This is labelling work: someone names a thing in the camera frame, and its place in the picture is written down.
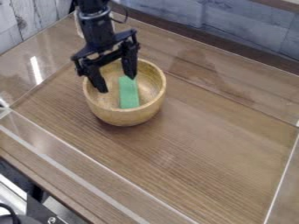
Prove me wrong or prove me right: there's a clear acrylic corner bracket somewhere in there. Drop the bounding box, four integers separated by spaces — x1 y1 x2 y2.
73 10 84 39

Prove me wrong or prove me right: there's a round wooden bowl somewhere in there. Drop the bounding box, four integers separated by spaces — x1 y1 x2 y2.
82 59 166 127

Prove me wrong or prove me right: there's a black cable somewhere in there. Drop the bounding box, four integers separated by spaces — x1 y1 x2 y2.
0 202 21 224

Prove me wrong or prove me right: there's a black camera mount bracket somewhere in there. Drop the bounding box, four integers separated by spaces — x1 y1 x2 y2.
25 195 68 224

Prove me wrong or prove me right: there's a green rectangular block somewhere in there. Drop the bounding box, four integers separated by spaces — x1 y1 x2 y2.
118 76 140 109

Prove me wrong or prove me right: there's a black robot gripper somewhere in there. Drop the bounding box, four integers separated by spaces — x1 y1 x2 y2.
70 0 140 93

